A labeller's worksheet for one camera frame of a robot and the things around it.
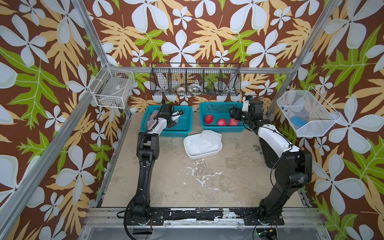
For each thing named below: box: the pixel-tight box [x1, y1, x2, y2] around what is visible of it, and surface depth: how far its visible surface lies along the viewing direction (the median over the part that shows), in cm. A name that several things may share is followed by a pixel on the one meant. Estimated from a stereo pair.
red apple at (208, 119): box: [204, 114, 214, 124], surface depth 113 cm
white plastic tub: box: [183, 133, 223, 160], surface depth 99 cm
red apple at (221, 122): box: [217, 118, 227, 126], surface depth 110 cm
